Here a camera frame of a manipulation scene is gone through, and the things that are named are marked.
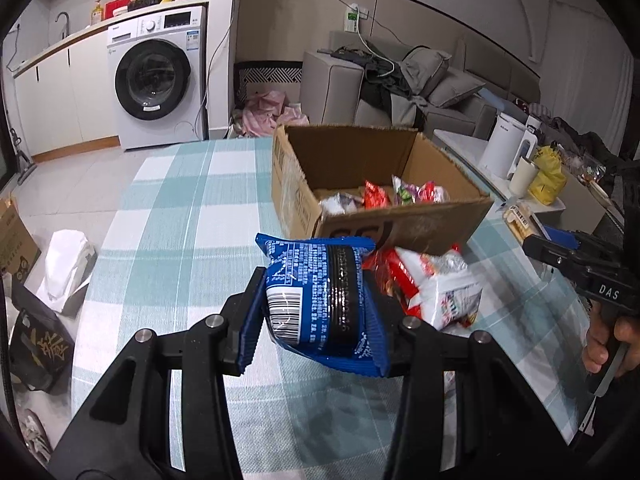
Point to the person's right hand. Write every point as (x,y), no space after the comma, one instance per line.
(592,352)

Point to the plain grey pillow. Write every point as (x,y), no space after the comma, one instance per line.
(457,87)

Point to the red white noodle packet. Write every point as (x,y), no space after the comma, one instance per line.
(434,193)

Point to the blue cookie packet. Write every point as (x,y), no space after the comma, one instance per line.
(310,295)

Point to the red box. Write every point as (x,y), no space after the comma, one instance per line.
(117,7)

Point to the checked teal tablecloth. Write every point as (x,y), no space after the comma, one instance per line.
(200,240)

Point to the purple candy bag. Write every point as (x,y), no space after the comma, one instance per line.
(404,191)

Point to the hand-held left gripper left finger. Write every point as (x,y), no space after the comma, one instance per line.
(250,320)

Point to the small silver snack packet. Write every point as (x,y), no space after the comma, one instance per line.
(337,205)

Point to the white electric kettle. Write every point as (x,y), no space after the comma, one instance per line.
(500,150)

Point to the clear cracker pack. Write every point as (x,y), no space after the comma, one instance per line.
(520,220)

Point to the cream tumbler cup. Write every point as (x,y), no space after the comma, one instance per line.
(522,180)

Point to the pink cloth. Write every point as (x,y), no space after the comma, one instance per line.
(265,112)

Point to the curved metal faucet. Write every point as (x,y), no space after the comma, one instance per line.
(62,22)

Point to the yellow plastic bag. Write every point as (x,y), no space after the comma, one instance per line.
(547,180)

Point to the red white snack packet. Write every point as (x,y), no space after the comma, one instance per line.
(442,292)

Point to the yellow soap bottle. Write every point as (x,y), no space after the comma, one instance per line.
(96,15)

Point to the grey sofa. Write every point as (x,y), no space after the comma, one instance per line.
(330,90)

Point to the white power strip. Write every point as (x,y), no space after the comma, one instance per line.
(352,19)

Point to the small cardboard floor box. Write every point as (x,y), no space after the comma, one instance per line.
(15,245)

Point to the dark clothes pile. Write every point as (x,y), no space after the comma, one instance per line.
(380,90)

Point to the white washing machine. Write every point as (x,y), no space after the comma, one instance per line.
(155,80)

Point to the black printed bag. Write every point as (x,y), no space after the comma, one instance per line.
(42,340)

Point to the floor mop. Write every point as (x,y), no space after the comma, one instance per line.
(22,162)

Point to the brown cardboard box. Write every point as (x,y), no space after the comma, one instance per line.
(360,160)

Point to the dark clothes heap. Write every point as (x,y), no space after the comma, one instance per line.
(580,142)

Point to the grey side table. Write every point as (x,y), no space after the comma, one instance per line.
(580,205)

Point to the grey piped pillow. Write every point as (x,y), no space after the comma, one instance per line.
(425,67)

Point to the sneaker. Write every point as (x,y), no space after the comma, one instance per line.
(35,435)

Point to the black white patterned basket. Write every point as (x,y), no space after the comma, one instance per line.
(265,80)

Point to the white kitchen counter cabinet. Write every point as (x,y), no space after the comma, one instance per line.
(60,100)

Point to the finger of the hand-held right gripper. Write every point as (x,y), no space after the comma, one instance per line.
(550,252)
(560,236)

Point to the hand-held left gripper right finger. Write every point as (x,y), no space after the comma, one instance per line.
(377,325)

